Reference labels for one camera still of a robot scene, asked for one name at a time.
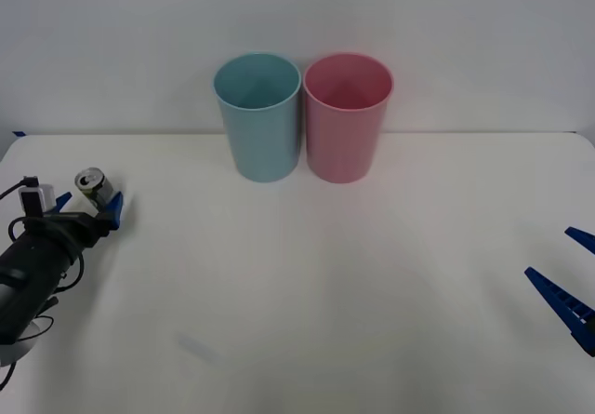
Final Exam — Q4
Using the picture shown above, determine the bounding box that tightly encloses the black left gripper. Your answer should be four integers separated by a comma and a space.
22, 191, 125, 253

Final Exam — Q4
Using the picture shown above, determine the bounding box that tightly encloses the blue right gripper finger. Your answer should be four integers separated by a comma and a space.
523, 266, 595, 357
564, 226, 595, 249

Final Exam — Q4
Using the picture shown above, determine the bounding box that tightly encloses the silver and green drink can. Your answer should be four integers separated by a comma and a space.
73, 167, 115, 211

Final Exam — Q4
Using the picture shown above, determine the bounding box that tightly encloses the pale blue plastic bin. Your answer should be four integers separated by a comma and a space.
213, 51, 302, 183

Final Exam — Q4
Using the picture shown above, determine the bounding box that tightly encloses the pink plastic bin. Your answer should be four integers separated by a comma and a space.
302, 52, 395, 184

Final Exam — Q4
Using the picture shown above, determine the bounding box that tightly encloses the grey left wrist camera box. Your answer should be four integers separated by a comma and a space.
18, 183, 58, 216

